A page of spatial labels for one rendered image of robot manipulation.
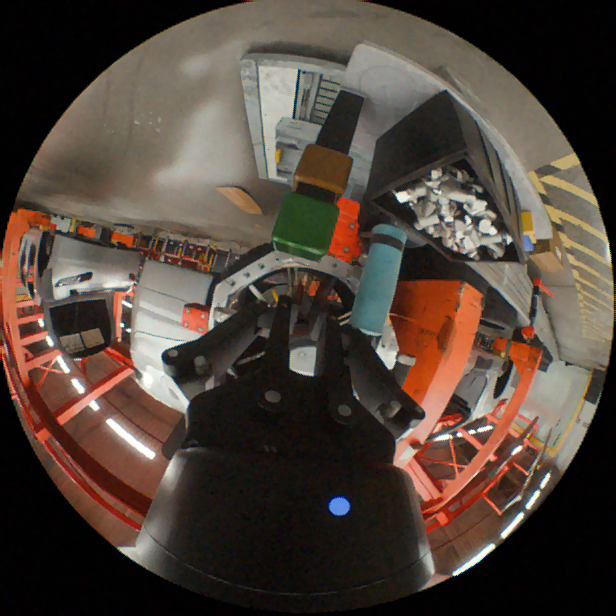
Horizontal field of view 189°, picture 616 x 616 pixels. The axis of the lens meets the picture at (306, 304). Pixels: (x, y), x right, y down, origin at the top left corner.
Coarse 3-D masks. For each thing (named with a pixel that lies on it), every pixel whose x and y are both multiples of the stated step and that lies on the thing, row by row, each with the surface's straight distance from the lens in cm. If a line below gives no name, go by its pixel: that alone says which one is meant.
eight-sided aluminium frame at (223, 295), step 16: (272, 256) 50; (288, 256) 50; (240, 272) 51; (256, 272) 50; (336, 272) 51; (352, 272) 53; (224, 288) 52; (240, 288) 55; (224, 304) 52; (384, 336) 60; (384, 352) 62; (352, 384) 69
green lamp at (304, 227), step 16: (288, 192) 14; (288, 208) 13; (304, 208) 13; (320, 208) 13; (336, 208) 13; (288, 224) 12; (304, 224) 13; (320, 224) 13; (272, 240) 13; (288, 240) 12; (304, 240) 12; (320, 240) 12; (304, 256) 15; (320, 256) 13
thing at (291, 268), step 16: (272, 272) 64; (288, 272) 60; (320, 272) 65; (256, 288) 61; (288, 288) 60; (336, 288) 78; (352, 288) 62; (240, 304) 73; (352, 304) 71; (304, 320) 66; (368, 336) 67; (256, 352) 66; (240, 368) 70; (256, 368) 82
